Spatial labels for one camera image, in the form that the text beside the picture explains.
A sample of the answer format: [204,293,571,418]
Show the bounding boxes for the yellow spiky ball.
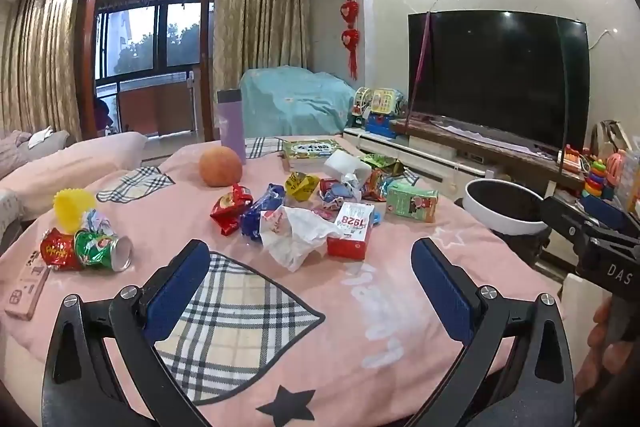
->
[53,189,97,235]

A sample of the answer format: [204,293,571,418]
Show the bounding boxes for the pink rectangular case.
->
[4,249,51,320]

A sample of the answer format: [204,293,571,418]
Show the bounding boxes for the red hanging heart decoration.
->
[339,0,361,80]

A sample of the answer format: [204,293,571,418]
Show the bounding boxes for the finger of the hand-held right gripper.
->
[577,197,640,238]
[539,195,608,258]

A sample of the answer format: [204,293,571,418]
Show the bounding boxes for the orange peach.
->
[199,146,243,186]

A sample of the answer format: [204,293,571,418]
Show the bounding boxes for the orange snack packet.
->
[360,169,396,202]

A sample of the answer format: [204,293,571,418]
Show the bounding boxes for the colourful toy phone set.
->
[350,87,407,138]

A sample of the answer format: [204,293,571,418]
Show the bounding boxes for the large red snack packet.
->
[210,184,255,236]

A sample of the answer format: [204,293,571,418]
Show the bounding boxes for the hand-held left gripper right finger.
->
[407,237,578,427]

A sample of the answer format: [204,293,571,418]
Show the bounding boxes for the green drink carton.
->
[386,181,439,224]

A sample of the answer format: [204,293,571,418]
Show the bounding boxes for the balcony glass door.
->
[80,0,216,138]

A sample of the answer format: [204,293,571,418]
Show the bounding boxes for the pink covered sofa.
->
[0,129,148,253]

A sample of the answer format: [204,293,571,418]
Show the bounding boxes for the white tissue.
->
[260,206,343,272]

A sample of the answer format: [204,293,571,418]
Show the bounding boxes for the blue snack packet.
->
[240,183,287,243]

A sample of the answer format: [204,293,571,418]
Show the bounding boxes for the rainbow stacking ring toy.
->
[581,159,608,200]

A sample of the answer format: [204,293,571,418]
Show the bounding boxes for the teal floral furniture cover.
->
[239,66,357,136]

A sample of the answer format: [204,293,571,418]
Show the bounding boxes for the black television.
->
[407,10,591,152]

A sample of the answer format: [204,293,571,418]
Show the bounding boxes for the white trash bin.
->
[464,179,551,236]

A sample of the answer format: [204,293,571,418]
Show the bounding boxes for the purple bottle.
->
[216,89,247,165]

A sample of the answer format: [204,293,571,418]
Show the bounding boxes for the red toy telephone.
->
[562,144,593,178]

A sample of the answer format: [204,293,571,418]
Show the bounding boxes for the white TV cabinet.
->
[344,119,588,210]

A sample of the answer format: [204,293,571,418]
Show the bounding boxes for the green can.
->
[74,229,134,272]

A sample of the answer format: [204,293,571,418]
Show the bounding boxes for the small red packet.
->
[319,178,351,210]

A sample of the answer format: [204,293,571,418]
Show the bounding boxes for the red and white box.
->
[327,202,375,260]

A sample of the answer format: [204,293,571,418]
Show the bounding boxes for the green snack packet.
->
[360,153,406,178]

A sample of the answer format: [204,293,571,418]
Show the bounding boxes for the colourful wrapper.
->
[82,209,113,238]

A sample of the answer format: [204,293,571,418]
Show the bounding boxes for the beige bag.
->
[590,120,633,162]

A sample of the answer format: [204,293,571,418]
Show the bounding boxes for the beige patterned curtain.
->
[0,0,83,142]
[214,0,311,142]

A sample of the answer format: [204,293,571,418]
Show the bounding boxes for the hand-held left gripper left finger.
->
[41,238,213,427]

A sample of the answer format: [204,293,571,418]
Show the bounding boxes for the yellow snack packet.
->
[285,172,321,202]

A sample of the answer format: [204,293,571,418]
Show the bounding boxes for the person's right hand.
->
[575,296,640,395]

